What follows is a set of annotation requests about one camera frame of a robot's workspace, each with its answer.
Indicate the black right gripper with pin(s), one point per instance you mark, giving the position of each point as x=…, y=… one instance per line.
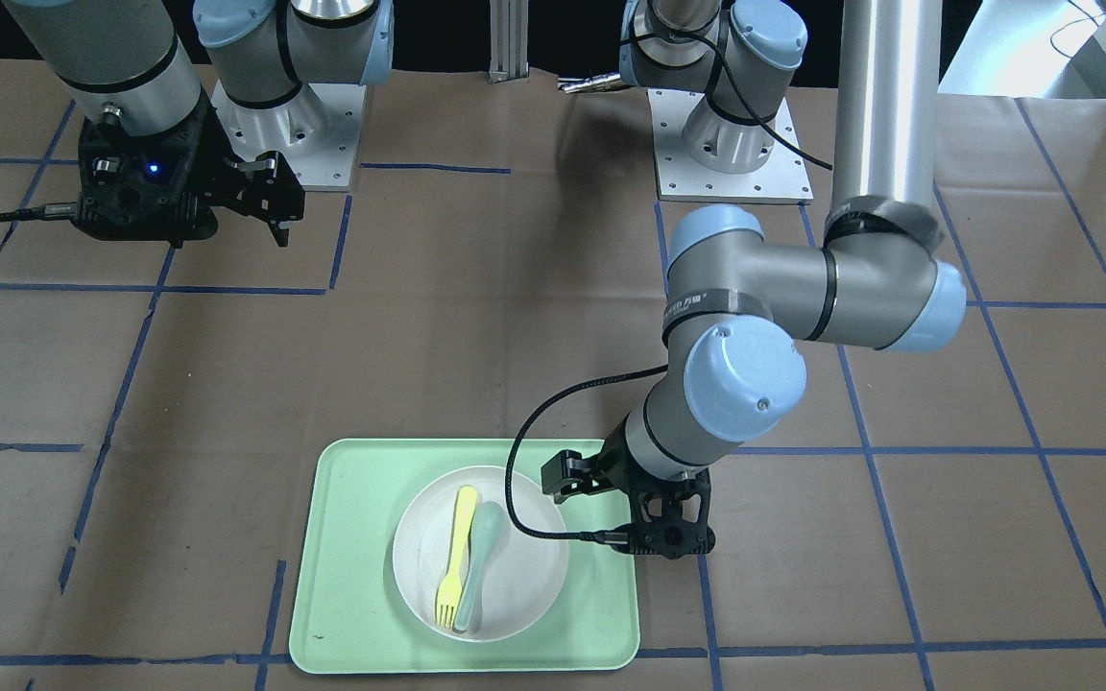
x=219, y=165

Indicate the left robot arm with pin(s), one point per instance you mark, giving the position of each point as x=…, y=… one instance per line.
x=737, y=304

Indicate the aluminium frame post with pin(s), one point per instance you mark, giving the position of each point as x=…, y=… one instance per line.
x=508, y=31

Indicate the light green plastic spoon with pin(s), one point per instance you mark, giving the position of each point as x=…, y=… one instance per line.
x=488, y=526

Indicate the white round plate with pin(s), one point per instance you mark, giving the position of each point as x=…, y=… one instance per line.
x=520, y=576

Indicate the brown paper table cover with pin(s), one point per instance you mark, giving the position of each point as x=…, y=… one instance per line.
x=920, y=521

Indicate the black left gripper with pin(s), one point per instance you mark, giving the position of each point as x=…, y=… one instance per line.
x=613, y=467

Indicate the yellow plastic fork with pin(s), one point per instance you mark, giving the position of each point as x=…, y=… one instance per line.
x=449, y=592

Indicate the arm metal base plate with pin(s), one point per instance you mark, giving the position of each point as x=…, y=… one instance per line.
x=702, y=158
x=318, y=132

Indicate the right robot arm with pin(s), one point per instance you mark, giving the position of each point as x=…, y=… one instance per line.
x=124, y=63

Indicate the green plastic tray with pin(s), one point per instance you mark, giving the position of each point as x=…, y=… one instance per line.
x=377, y=545

